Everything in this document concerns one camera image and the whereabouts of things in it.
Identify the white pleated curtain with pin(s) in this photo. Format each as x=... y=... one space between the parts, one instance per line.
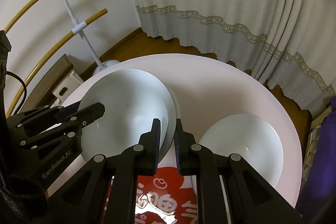
x=285 y=43

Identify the white bowl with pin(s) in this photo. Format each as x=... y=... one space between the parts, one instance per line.
x=132 y=99
x=176 y=108
x=252 y=138

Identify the white storage drawer unit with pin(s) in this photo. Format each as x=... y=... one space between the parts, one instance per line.
x=66 y=87

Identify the dark wooden cabinet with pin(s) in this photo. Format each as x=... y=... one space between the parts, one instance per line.
x=42 y=94

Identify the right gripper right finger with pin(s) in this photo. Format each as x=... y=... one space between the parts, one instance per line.
x=213 y=175

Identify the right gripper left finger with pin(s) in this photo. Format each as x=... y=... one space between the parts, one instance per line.
x=138 y=160

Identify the white rack stand with base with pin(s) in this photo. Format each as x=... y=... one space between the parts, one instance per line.
x=79 y=29

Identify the purple cloth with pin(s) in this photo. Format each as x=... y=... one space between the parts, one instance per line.
x=316 y=200

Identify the pink printed round table mat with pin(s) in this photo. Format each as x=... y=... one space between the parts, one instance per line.
x=207 y=91

